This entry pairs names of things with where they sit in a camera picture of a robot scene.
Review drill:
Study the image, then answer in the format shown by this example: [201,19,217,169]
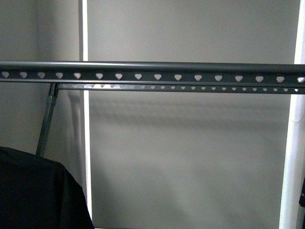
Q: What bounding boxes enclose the grey front rack rail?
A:
[0,61,305,88]

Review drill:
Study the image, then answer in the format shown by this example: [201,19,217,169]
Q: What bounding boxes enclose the grey rack rail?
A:
[0,61,305,88]
[59,83,305,95]

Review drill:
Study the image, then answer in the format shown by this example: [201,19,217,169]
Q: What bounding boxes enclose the white left vertical post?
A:
[79,0,92,216]

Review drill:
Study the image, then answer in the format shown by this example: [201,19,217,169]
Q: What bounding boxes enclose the grey rack leg strut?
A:
[36,83,59,157]

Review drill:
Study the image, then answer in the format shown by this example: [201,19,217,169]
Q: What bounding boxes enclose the grey rear rack rail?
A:
[59,83,305,95]

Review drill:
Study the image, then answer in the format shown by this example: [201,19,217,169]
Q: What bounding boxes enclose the white right vertical post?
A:
[278,0,305,229]

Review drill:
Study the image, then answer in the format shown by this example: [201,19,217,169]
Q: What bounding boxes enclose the white vertical post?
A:
[79,0,92,216]
[278,0,305,229]

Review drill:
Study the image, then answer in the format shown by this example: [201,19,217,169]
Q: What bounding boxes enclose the black printed t-shirt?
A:
[0,147,94,229]

